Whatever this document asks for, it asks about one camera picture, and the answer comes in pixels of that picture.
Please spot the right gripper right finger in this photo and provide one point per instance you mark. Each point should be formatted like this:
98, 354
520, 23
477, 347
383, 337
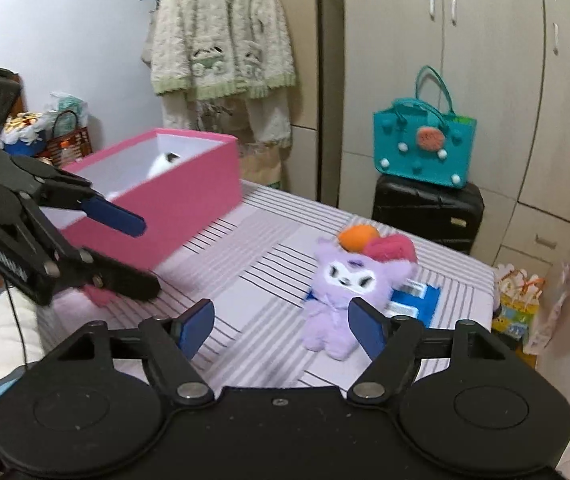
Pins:
391, 345

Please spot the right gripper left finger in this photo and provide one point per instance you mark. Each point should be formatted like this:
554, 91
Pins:
169, 348

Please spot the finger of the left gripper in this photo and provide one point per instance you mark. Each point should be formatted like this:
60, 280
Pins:
115, 215
115, 279

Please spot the blue tissue pack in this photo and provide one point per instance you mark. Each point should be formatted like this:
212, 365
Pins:
415, 300

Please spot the purple plush toy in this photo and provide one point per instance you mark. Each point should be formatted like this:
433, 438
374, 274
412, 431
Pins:
340, 277

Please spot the orange sponge egg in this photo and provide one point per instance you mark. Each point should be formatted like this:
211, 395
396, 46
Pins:
355, 238

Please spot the woven basket bag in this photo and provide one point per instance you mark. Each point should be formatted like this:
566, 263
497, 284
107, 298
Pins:
63, 149

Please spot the pink fluffy puff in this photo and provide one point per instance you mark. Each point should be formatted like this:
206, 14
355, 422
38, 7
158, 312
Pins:
391, 247

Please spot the white plush in box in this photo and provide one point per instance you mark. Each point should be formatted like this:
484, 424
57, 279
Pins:
162, 163

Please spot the striped pink bed sheet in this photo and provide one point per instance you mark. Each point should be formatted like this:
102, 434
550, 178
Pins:
256, 265

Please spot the pink storage box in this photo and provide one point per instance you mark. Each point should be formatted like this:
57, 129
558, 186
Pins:
176, 205

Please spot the colourful gift bag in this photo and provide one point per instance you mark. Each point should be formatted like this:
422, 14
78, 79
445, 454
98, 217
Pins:
518, 305

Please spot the black suitcase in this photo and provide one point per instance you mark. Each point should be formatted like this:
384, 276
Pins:
450, 217

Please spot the clear plastic bag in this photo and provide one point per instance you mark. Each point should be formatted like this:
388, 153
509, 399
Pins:
553, 296

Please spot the brown paper bag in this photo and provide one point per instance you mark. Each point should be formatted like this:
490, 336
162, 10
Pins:
261, 164

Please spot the teal felt handbag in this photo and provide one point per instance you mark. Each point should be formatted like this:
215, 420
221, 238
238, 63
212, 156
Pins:
415, 140

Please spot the white fuzzy cardigan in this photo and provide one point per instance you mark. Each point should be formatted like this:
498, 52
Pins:
224, 50

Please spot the beige wardrobe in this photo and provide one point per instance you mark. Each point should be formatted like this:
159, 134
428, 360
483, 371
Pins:
504, 62

